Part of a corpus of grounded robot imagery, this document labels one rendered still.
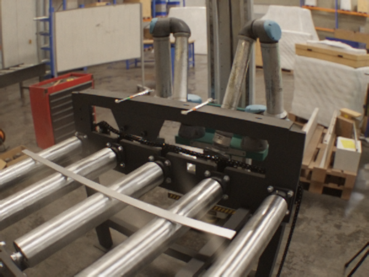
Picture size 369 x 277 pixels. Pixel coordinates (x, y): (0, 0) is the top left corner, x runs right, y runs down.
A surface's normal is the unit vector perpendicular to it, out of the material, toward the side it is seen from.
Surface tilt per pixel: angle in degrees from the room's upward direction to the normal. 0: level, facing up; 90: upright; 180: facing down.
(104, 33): 90
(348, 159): 90
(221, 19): 90
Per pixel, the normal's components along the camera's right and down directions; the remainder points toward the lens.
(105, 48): 0.52, 0.30
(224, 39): -0.51, 0.32
